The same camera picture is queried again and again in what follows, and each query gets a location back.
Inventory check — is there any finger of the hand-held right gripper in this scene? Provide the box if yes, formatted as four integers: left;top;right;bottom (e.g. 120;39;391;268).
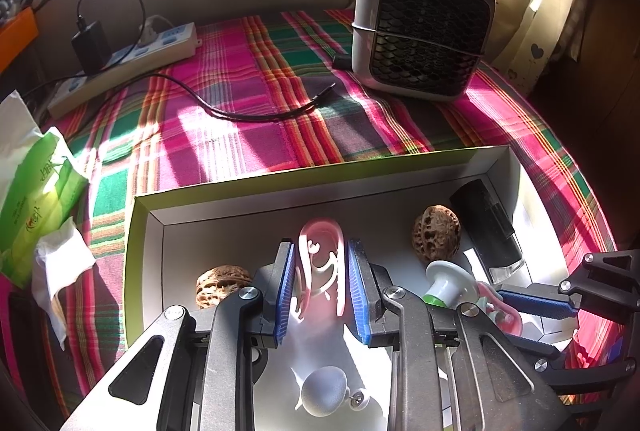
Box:
505;333;640;394
500;250;640;319

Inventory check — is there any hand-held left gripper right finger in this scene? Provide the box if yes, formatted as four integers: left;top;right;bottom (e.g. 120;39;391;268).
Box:
347;238;581;431

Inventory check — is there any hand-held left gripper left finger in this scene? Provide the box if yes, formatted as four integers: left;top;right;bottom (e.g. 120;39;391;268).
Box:
60;238;296;431

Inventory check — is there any pink hair claw clip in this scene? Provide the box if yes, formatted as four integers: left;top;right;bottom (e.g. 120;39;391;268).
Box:
292;217;348;323
475;282;525;337

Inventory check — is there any shallow green cardboard box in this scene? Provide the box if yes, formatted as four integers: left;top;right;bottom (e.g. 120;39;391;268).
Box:
122;145;581;431

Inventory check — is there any green and white knob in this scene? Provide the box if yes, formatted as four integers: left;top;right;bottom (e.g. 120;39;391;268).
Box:
422;261;478;309

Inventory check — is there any brown walnut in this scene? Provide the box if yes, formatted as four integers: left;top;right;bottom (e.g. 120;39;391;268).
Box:
195;264;253;310
411;205;461;259

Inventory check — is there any black flashlight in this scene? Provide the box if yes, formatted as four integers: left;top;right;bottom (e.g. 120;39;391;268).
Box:
448;178;532;287

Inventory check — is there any crumpled white tissue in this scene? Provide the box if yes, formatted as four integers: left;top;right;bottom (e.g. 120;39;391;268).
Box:
32;218;97;352

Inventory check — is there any plaid cloth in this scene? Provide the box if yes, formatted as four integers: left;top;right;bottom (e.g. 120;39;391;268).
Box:
0;8;626;417

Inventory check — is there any green tissue pack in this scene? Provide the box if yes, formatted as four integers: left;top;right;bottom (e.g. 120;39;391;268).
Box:
0;91;91;287

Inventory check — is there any grey desktop fan heater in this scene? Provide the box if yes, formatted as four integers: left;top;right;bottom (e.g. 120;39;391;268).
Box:
350;0;497;102

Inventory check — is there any white power strip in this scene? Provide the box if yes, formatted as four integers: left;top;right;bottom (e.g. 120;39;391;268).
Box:
47;15;201;119

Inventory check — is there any black charger adapter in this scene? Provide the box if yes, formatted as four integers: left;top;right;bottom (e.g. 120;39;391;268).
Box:
71;22;111;74

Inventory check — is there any orange box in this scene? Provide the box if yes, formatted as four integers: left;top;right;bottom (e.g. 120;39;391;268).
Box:
0;7;40;72

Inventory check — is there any black charger cable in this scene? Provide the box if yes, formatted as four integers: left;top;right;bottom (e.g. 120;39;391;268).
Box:
75;0;337;119

